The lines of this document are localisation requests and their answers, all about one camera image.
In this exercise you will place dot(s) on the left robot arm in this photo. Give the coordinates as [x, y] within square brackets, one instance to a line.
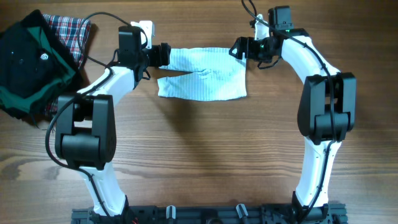
[86, 130]

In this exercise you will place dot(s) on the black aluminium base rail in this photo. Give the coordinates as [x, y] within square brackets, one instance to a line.
[267, 213]

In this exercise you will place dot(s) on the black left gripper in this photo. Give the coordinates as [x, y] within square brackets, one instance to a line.
[160, 54]

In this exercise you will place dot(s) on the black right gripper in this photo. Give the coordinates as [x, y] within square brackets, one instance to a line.
[249, 41]

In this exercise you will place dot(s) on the black green folded garment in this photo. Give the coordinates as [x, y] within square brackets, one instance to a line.
[35, 66]

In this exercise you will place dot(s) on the light blue striped shorts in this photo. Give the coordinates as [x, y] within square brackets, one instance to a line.
[212, 74]

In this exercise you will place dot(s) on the red plaid folded garment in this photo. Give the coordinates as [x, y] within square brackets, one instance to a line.
[67, 31]

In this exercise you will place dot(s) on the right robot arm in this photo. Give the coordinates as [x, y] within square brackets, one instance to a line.
[326, 112]

